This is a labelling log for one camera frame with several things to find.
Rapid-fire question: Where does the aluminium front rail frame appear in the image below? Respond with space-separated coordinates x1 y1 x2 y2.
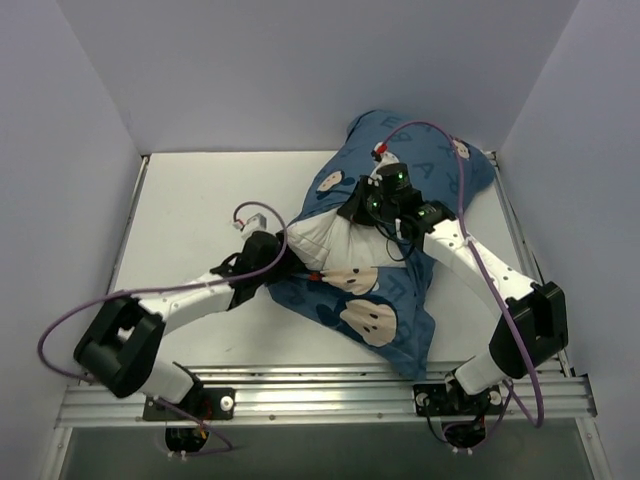
56 359 597 428

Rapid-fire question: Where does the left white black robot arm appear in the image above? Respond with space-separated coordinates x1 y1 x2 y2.
73 231 305 419

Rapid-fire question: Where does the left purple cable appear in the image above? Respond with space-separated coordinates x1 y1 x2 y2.
37 201 290 457

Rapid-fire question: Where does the aluminium right side rail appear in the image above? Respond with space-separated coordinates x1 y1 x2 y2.
486 151 575 377

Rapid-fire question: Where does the blue cartoon print pillowcase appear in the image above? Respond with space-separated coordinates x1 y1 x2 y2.
268 110 494 381

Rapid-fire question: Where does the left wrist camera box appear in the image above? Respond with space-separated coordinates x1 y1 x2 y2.
232 213 267 239

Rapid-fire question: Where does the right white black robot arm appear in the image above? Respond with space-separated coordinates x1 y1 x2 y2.
339 163 568 413

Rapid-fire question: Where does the purple cable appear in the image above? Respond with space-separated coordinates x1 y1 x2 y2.
372 119 545 444
37 201 290 457

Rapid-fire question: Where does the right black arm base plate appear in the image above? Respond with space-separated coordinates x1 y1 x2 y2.
412 381 504 418

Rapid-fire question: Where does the white pillow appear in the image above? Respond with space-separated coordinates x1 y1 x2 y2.
287 209 406 271

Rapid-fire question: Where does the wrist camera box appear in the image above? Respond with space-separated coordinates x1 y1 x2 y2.
232 213 267 239
371 142 399 169

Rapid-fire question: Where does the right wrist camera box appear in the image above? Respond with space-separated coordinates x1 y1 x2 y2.
371 142 399 169

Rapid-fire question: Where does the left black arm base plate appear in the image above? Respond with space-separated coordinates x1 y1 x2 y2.
142 387 236 422

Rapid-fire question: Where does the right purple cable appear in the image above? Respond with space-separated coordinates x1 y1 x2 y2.
372 119 545 444

